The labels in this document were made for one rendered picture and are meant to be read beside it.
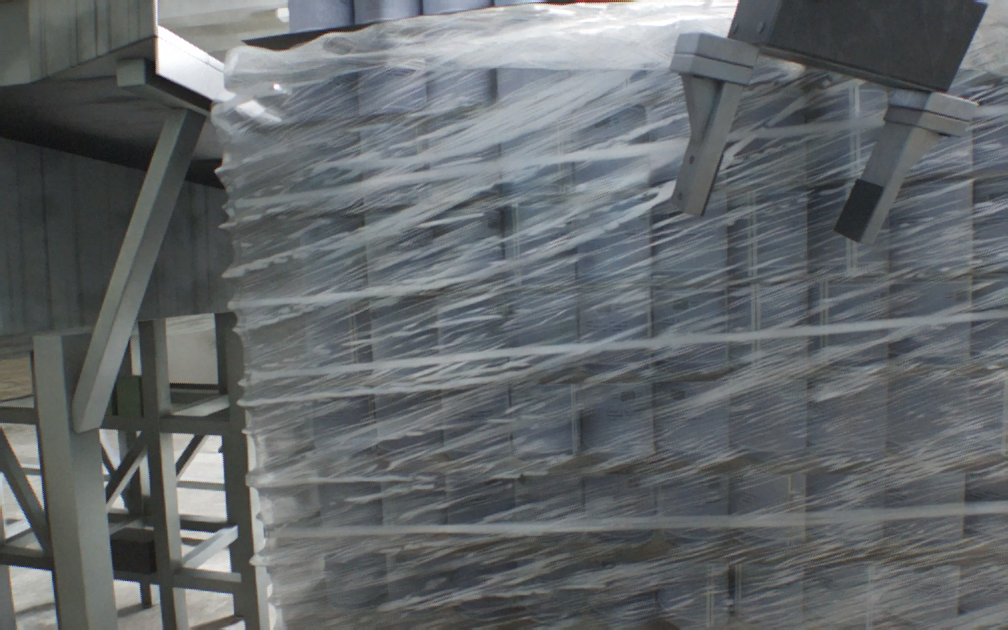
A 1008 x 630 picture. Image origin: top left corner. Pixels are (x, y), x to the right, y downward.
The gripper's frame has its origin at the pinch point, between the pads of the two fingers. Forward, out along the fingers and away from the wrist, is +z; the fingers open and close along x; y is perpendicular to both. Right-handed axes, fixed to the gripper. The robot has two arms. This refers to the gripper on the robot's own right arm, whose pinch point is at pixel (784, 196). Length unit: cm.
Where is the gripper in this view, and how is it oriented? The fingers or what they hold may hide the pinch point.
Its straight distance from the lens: 40.3
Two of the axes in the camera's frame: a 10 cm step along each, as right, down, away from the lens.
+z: -1.7, 8.8, 4.4
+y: 1.0, 4.6, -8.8
